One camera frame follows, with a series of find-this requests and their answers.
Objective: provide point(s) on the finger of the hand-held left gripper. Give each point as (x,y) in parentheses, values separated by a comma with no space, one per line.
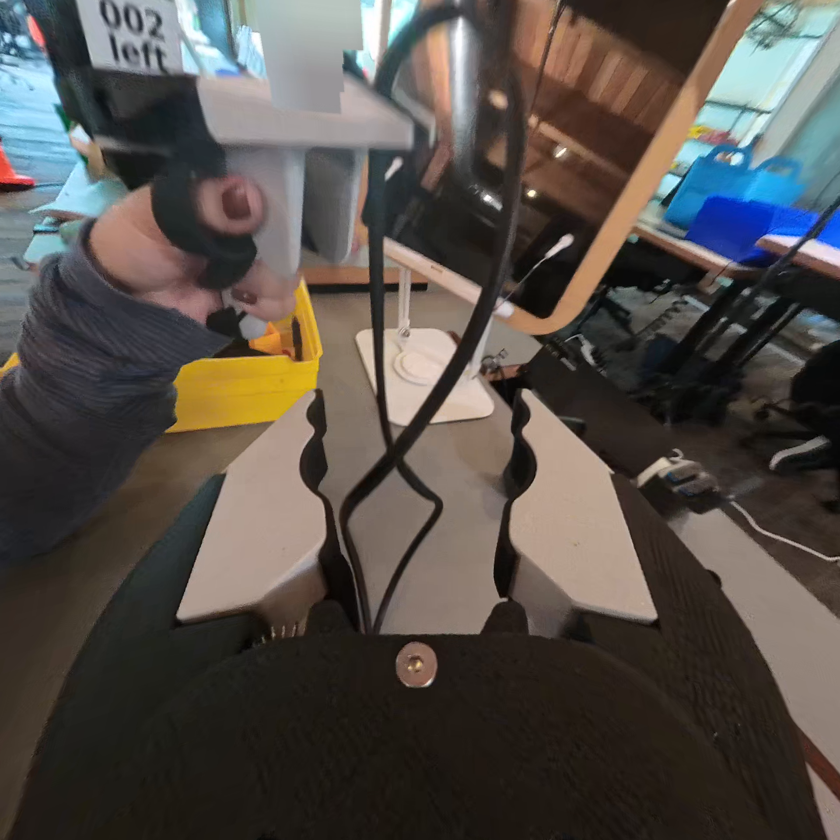
(367,128)
(331,203)

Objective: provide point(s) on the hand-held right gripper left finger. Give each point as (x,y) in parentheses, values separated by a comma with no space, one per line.
(256,531)

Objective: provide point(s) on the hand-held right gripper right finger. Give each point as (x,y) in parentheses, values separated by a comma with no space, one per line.
(577,538)

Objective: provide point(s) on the yellow plastic bin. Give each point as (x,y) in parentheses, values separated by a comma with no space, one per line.
(243,394)

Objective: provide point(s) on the person's left forearm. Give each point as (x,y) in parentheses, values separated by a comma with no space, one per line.
(85,407)

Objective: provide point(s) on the person's left hand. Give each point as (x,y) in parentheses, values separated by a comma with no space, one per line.
(144,256)

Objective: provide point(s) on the orange traffic cone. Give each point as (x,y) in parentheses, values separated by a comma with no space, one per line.
(13,174)

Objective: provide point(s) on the white mirror stand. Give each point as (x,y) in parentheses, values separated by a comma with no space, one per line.
(453,394)

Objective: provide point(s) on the wood framed mirror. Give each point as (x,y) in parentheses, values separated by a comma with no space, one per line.
(604,262)

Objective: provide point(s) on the brown edged work table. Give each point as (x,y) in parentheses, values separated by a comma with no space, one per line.
(669,246)

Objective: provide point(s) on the small blue plastic bin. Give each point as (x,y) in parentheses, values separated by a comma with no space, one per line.
(814,229)
(728,229)

